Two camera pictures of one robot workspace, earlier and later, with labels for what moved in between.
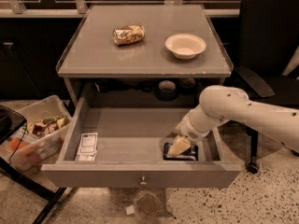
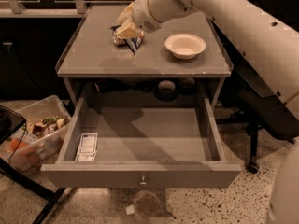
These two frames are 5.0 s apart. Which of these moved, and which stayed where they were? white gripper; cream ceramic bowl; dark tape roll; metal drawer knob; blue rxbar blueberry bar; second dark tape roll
Moved: white gripper; blue rxbar blueberry bar
Stayed: second dark tape roll; metal drawer knob; cream ceramic bowl; dark tape roll
